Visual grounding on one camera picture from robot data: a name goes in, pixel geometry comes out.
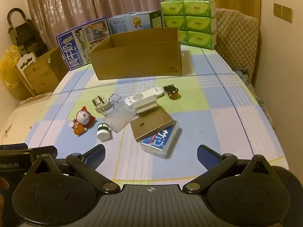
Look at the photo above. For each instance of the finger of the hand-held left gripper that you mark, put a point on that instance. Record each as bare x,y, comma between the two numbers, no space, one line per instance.
47,150

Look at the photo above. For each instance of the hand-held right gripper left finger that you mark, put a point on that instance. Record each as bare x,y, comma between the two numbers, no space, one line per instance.
94,157

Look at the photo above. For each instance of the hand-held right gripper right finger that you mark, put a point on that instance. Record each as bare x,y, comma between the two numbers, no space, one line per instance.
208,157

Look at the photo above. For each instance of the clear plastic cup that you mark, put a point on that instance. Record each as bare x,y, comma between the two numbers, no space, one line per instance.
118,120

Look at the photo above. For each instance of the white three-pin plug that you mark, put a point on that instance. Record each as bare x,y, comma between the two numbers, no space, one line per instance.
104,107

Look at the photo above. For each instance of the white plug-in night light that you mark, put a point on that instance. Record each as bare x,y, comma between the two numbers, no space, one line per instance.
144,105

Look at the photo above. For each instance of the white remote control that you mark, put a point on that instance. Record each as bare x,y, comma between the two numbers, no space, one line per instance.
146,94

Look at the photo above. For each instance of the brown cardboard box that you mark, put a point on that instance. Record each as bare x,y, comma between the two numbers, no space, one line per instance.
137,61

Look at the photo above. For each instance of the person's left hand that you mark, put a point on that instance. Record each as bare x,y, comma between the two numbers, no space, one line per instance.
4,184

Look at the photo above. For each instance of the small white green jar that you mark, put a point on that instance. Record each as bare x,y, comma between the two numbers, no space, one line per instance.
103,134

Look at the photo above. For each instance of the red cat figurine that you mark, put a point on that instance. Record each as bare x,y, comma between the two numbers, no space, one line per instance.
82,118

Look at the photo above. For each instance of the blue tissue packet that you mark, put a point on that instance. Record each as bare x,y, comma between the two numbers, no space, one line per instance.
161,144

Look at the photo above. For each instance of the flat brown box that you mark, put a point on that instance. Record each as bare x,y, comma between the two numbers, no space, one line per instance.
151,123

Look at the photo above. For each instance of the printed cardboard carton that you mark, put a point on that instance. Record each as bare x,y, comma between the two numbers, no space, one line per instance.
41,78

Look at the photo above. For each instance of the black toy car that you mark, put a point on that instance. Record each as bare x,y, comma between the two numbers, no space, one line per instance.
171,91

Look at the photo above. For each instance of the yellow plastic bag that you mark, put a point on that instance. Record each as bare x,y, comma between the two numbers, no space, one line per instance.
9,75

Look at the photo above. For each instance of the grey blue cloth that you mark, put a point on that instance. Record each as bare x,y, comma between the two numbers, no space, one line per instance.
243,78

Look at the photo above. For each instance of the plain brown cardboard carton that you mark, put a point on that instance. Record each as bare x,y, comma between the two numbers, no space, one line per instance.
58,61

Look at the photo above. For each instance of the white cut-out board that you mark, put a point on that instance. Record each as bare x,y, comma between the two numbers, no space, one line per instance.
24,62

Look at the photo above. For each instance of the large blue milk carton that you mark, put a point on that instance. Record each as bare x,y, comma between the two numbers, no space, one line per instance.
71,49

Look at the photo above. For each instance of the black folding cart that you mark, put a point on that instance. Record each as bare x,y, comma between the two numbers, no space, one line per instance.
26,33

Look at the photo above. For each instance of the beige quilted chair cover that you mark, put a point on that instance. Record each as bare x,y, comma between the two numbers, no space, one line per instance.
236,40

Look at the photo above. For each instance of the stack of green tissue packs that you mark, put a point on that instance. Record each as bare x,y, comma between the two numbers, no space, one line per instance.
196,23

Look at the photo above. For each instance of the light blue milk carton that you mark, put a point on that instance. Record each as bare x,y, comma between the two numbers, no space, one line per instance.
132,22

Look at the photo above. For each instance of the beige wall socket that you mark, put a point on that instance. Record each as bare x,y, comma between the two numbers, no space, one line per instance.
288,14
278,10

